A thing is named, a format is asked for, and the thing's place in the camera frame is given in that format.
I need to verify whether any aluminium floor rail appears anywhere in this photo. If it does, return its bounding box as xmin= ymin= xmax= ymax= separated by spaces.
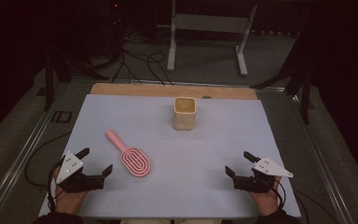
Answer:
xmin=0 ymin=83 xmax=73 ymax=224
xmin=255 ymin=87 xmax=355 ymax=224

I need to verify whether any person's left hand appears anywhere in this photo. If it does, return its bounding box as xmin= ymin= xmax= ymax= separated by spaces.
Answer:
xmin=51 ymin=166 xmax=90 ymax=216

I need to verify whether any pale grey table mat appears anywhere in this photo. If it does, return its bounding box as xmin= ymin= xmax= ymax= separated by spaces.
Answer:
xmin=38 ymin=93 xmax=302 ymax=218

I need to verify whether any bundle of black floor cables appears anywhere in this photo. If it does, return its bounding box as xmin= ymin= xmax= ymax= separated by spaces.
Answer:
xmin=111 ymin=31 xmax=175 ymax=87

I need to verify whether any small black floor frame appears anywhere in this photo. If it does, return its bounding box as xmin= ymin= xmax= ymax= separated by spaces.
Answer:
xmin=50 ymin=110 xmax=73 ymax=124

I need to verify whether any white metal stand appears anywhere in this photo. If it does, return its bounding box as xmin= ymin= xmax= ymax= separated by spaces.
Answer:
xmin=166 ymin=0 xmax=258 ymax=77

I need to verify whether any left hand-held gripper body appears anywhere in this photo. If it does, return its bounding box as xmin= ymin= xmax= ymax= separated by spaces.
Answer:
xmin=55 ymin=151 xmax=105 ymax=194

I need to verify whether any pink hairbrush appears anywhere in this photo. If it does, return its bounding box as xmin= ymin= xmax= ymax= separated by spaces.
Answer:
xmin=105 ymin=129 xmax=152 ymax=178

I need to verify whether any beige square cup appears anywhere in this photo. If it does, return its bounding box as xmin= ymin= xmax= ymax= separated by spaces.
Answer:
xmin=172 ymin=96 xmax=198 ymax=132

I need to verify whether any hand-held gripper cable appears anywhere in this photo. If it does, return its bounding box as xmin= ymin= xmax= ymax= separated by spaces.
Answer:
xmin=46 ymin=160 xmax=66 ymax=213
xmin=273 ymin=178 xmax=287 ymax=210

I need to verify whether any black floor cable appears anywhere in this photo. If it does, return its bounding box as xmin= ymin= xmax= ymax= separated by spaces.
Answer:
xmin=23 ymin=132 xmax=73 ymax=189
xmin=293 ymin=189 xmax=339 ymax=224

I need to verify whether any left hand-held gripper cable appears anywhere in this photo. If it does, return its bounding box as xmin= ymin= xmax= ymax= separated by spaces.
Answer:
xmin=46 ymin=160 xmax=66 ymax=213

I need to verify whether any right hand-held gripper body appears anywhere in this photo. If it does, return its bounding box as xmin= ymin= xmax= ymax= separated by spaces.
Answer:
xmin=232 ymin=156 xmax=295 ymax=194

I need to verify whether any black metal stand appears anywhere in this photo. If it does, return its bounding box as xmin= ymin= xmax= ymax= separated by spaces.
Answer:
xmin=43 ymin=52 xmax=110 ymax=112
xmin=250 ymin=31 xmax=313 ymax=125

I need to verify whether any right hand-held gripper cable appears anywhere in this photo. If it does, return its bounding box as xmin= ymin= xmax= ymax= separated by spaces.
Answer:
xmin=273 ymin=178 xmax=287 ymax=210

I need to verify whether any dark equipment rack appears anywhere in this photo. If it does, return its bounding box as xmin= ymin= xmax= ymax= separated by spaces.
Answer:
xmin=87 ymin=0 xmax=129 ymax=60

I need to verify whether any person's right hand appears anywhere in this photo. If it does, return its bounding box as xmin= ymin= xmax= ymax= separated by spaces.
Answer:
xmin=248 ymin=175 xmax=282 ymax=217

